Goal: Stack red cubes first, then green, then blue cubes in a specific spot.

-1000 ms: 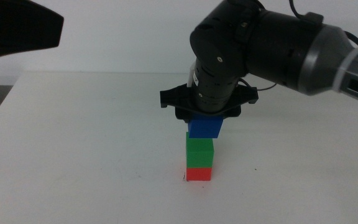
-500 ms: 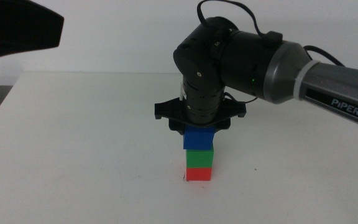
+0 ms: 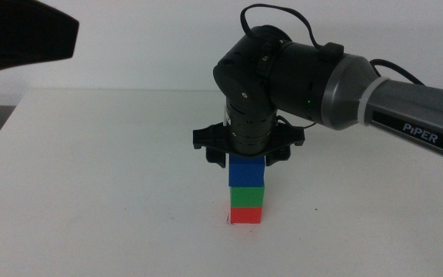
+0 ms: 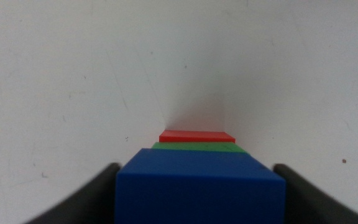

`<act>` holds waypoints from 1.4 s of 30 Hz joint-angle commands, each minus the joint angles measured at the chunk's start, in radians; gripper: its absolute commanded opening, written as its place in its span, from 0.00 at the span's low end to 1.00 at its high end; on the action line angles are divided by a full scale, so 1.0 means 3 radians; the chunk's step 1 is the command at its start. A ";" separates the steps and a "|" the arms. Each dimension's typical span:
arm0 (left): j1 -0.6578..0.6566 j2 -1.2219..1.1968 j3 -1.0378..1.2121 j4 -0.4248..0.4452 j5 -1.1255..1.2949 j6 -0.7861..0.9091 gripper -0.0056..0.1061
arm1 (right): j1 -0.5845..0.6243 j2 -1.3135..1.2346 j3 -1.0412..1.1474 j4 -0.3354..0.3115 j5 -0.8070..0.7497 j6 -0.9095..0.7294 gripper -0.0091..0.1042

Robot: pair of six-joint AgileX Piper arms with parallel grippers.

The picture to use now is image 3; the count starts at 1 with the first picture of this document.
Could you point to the blue cube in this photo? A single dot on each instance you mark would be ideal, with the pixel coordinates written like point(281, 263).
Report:
point(246, 172)

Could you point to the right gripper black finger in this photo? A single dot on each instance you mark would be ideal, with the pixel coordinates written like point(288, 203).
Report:
point(277, 157)
point(217, 158)

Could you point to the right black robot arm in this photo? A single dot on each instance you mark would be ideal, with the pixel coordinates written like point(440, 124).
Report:
point(398, 104)

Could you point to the red cube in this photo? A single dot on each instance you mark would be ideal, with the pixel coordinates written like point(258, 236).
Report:
point(245, 215)

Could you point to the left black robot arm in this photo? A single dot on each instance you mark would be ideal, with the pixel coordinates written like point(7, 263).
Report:
point(17, 32)

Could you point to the green cube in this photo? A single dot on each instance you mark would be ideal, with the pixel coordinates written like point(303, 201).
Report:
point(247, 197)

